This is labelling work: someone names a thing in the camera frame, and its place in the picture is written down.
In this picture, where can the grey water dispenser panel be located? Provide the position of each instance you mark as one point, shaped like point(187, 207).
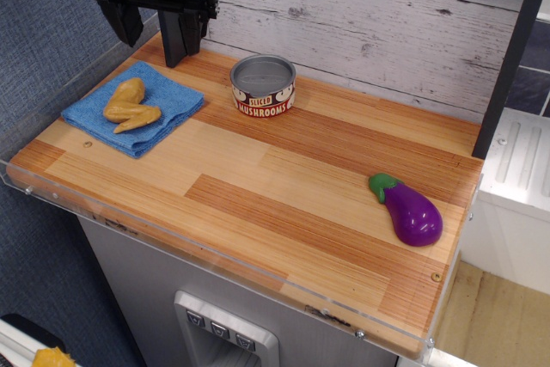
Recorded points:
point(223, 332)

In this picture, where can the black left support post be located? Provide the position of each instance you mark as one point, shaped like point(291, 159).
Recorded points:
point(173, 42)

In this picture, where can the black right support post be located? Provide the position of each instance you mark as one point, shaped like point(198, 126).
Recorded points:
point(518, 41)

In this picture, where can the sliced mushrooms tin can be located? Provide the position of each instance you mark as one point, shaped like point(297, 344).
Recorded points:
point(263, 85)

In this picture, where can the purple toy eggplant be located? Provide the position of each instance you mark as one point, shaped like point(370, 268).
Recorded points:
point(416, 220)

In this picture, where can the yellow object bottom corner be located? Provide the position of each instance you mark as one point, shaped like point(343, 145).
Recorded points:
point(52, 357)

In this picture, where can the black support post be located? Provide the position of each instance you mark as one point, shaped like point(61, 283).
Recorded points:
point(173, 42)
point(518, 41)

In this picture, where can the yellow toy chicken wing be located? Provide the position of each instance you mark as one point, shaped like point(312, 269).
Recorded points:
point(125, 107)

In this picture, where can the silver toy fridge cabinet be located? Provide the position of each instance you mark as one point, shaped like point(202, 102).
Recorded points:
point(145, 280)

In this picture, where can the white toy sink counter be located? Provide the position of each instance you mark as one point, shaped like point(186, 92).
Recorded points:
point(507, 231)

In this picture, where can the blue folded rag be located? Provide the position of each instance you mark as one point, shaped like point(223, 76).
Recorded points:
point(177, 103)

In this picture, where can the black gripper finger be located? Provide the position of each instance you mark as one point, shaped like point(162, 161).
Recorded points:
point(125, 21)
point(190, 29)

